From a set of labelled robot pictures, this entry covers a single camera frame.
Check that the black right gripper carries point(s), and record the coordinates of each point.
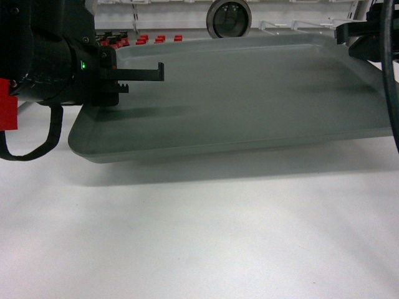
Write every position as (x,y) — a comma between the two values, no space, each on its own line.
(368,34)

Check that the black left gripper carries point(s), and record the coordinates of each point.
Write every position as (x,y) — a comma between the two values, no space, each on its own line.
(90,83)

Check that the grey rectangular serving tray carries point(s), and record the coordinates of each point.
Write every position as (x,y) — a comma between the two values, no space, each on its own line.
(233,94)

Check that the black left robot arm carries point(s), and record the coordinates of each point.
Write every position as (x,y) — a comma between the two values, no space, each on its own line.
(49,55)

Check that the red block on arm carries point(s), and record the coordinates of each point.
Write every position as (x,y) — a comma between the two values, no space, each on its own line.
(8,108)

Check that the red cap bottles row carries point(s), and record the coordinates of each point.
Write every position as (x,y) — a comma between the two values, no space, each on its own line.
(122,39)

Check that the black round barcode scanner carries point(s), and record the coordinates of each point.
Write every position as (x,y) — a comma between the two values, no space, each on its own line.
(227,19)

